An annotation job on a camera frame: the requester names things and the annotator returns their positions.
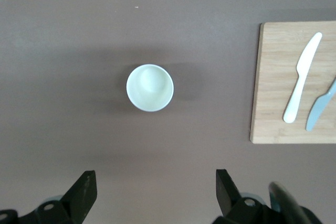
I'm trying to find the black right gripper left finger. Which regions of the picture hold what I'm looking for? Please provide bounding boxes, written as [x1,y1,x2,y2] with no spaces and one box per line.
[15,170,98,224]

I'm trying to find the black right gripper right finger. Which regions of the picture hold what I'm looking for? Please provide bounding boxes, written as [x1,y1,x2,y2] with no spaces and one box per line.
[215,168,279,224]

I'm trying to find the white plastic cup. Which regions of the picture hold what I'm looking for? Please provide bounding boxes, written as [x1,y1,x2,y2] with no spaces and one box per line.
[126,63,175,112]

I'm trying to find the grey plastic knife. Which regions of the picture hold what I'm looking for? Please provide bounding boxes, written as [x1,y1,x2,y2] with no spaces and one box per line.
[305,77,336,132]

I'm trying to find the wooden cutting board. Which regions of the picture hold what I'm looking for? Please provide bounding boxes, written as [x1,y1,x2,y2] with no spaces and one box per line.
[249,20,336,145]

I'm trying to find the brown table cover mat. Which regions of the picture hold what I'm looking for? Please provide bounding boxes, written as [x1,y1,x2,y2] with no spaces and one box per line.
[0,0,336,224]

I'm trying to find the white plastic knife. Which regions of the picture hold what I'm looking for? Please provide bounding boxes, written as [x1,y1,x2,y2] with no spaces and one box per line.
[282,32,323,124]

